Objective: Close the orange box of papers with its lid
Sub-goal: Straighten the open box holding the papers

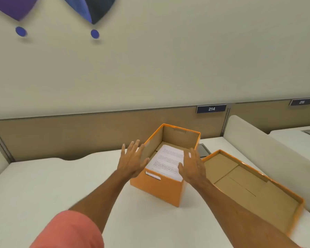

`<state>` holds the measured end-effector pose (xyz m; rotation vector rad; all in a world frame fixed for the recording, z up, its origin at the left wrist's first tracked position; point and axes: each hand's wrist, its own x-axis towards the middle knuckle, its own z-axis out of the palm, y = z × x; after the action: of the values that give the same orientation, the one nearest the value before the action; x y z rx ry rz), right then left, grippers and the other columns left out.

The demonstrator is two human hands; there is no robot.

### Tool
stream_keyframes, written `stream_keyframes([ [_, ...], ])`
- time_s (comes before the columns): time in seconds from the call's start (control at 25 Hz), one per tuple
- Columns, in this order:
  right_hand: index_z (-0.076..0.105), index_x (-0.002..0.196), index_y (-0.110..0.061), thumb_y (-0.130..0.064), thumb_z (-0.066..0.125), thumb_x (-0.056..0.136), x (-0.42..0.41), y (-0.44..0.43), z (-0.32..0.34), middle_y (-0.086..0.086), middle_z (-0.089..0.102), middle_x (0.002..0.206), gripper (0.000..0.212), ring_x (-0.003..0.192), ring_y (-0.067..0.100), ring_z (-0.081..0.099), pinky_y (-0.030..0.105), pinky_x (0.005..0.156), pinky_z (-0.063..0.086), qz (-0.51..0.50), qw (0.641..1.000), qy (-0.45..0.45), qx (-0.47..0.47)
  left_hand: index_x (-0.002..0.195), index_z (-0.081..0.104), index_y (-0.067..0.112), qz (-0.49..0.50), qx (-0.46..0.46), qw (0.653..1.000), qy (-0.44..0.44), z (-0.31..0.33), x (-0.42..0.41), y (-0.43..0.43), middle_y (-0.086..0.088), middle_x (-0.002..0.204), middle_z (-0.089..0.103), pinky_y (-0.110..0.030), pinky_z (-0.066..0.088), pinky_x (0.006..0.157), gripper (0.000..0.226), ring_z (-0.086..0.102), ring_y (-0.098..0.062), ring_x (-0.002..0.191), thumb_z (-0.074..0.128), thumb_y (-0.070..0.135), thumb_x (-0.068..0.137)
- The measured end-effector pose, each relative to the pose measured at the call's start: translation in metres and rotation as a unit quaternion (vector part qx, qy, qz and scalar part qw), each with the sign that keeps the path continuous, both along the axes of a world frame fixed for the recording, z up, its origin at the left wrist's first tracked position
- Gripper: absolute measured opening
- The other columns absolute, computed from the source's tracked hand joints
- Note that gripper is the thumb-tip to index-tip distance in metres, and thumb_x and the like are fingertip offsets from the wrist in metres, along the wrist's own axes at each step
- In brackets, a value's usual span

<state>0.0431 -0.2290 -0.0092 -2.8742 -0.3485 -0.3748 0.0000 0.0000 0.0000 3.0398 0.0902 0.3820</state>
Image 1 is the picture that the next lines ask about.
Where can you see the blue desk number plate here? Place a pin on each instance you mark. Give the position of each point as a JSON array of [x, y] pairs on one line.
[[301, 102], [211, 108]]

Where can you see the person's left middle finger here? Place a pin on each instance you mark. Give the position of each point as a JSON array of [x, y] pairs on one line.
[[137, 147]]

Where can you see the stack of printed paper sheets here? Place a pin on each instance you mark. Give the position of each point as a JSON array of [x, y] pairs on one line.
[[166, 160]]

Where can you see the person's left forearm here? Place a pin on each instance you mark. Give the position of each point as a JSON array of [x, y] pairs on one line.
[[100, 196]]

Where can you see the long beige partition panel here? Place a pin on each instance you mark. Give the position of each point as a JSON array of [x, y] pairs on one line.
[[67, 134]]

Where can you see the person's left little finger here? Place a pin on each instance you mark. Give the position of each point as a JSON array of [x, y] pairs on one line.
[[124, 150]]

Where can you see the blue and black wall decoration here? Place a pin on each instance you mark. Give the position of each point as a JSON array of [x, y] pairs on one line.
[[93, 7]]

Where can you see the person's left hand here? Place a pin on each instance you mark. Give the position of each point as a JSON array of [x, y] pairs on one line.
[[131, 164]]

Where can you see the orange cardboard box lid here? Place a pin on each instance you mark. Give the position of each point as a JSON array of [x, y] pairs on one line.
[[250, 193]]

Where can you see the person's right thumb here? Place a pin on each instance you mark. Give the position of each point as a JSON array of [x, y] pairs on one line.
[[181, 169]]

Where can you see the short beige partition panel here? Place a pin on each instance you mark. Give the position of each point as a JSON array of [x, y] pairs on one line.
[[268, 113]]

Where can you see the person's right forearm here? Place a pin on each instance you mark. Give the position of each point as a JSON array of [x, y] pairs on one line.
[[237, 216]]

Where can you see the person's right hand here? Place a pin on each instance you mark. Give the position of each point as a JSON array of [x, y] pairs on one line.
[[194, 171]]

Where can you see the purple wall decoration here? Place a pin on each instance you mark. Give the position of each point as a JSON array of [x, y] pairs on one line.
[[13, 6]]

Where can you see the person's left thumb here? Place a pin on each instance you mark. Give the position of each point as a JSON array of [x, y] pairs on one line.
[[146, 163]]

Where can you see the orange cardboard storage box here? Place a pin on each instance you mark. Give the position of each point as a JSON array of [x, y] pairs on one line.
[[161, 189]]

